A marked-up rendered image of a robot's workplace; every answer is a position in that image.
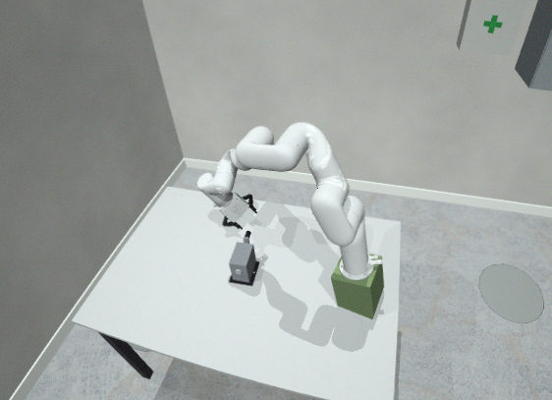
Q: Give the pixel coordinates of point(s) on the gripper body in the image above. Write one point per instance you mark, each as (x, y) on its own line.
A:
(235, 208)

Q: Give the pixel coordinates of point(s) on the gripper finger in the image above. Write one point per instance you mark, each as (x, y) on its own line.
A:
(250, 202)
(230, 223)

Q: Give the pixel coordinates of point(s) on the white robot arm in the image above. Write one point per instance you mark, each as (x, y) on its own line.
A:
(338, 214)

